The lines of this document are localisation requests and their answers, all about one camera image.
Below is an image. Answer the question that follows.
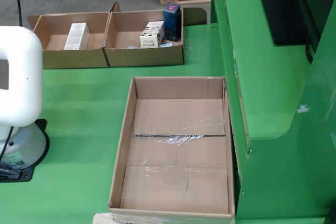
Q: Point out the divided cardboard box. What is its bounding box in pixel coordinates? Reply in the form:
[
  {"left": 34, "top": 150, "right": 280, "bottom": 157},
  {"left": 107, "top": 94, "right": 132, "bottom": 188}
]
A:
[{"left": 27, "top": 1, "right": 184, "bottom": 70}]

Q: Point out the white cow print box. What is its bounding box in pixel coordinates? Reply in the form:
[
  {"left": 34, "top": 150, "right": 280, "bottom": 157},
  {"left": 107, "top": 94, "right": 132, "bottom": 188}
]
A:
[{"left": 139, "top": 20, "right": 166, "bottom": 49}]

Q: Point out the dark blue product box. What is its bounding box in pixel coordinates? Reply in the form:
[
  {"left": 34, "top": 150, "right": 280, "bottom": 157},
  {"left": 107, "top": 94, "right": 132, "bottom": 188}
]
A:
[{"left": 162, "top": 3, "right": 182, "bottom": 43}]

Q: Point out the large open cardboard tray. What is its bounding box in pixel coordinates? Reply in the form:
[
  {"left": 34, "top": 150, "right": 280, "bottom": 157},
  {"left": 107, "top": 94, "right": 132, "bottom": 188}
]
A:
[{"left": 107, "top": 76, "right": 236, "bottom": 219}]

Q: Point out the plastic wrapped cardboard sheet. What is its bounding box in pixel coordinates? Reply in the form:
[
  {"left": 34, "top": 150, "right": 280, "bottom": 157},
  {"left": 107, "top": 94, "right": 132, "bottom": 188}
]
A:
[{"left": 92, "top": 212, "right": 236, "bottom": 224}]

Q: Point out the green machine housing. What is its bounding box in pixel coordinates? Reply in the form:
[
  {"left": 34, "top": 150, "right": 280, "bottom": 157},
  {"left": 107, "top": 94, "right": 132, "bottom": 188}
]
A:
[{"left": 209, "top": 0, "right": 336, "bottom": 224}]

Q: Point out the tall white carton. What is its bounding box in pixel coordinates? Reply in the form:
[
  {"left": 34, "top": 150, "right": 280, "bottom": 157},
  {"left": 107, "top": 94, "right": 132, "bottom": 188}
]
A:
[{"left": 64, "top": 22, "right": 91, "bottom": 51}]

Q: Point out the black monitor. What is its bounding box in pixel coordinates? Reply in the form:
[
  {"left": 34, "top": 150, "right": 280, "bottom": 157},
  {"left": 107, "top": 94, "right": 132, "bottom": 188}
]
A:
[{"left": 253, "top": 0, "right": 322, "bottom": 46}]

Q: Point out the black monitor cable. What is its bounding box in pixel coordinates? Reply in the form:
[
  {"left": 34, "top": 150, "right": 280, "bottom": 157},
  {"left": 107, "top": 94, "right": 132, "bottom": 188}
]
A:
[{"left": 304, "top": 35, "right": 315, "bottom": 64}]

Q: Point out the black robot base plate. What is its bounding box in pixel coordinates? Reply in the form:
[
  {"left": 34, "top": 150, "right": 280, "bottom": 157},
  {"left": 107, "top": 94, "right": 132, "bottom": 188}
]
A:
[{"left": 0, "top": 119, "right": 50, "bottom": 183}]

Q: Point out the long black arm cable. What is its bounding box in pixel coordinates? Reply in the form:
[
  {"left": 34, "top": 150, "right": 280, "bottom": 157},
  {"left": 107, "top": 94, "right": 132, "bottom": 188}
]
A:
[{"left": 0, "top": 0, "right": 22, "bottom": 163}]

